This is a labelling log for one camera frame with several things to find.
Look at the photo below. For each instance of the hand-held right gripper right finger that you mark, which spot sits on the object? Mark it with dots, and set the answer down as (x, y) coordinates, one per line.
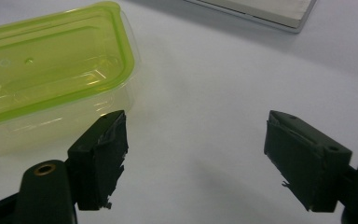
(304, 161)

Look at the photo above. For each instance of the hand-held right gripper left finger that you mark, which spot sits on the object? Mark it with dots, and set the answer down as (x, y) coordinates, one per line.
(98, 168)

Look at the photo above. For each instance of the clear plastic container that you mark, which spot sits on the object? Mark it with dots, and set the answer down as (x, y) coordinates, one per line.
(43, 124)

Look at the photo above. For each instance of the green container lid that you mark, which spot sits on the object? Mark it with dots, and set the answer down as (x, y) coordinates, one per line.
(52, 62)

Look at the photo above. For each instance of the flat grey board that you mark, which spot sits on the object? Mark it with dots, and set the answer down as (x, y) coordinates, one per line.
(261, 12)

